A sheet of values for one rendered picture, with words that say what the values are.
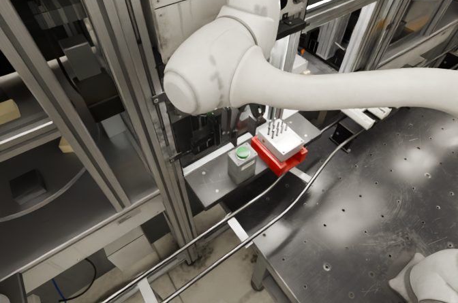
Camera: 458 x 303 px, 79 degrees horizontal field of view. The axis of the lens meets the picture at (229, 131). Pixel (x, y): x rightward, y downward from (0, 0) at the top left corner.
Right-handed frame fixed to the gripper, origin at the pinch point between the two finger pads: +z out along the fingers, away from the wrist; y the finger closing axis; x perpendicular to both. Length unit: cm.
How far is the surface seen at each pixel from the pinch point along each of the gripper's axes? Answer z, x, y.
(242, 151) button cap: 9.6, 0.1, -0.3
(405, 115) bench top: 44, 11, -101
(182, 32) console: -29.5, -9.5, 10.3
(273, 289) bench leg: 88, 29, -2
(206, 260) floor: 114, -6, 14
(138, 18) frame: -34.4, -10.5, 18.4
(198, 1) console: -34.9, -9.5, 6.0
